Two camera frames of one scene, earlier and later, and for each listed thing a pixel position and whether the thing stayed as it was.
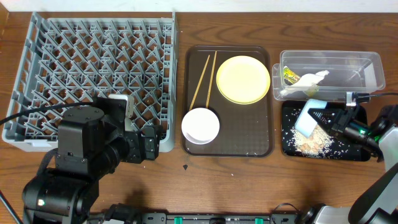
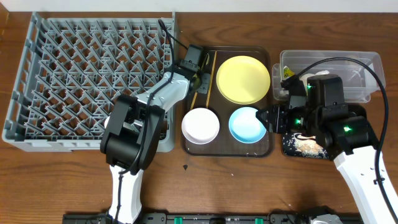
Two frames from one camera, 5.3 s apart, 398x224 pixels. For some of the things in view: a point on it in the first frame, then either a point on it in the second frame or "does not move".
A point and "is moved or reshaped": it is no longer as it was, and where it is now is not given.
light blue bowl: [305, 124] is moved or reshaped
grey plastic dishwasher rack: [71, 61] does not move
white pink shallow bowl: [200, 126] does not move
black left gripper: [150, 142] to [201, 81]
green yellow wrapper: [290, 75] does not move
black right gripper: [335, 121] to [275, 117]
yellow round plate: [243, 79] does not move
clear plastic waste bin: [326, 75] does not move
